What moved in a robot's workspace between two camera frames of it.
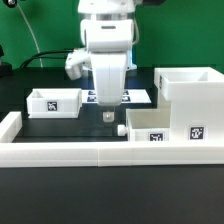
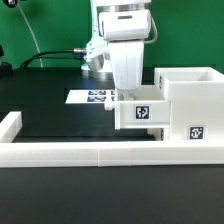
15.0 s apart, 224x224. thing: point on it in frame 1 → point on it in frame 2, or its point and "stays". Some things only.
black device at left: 5,68 stays
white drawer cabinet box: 197,102 stays
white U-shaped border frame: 99,154 stays
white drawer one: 54,103 → 148,110
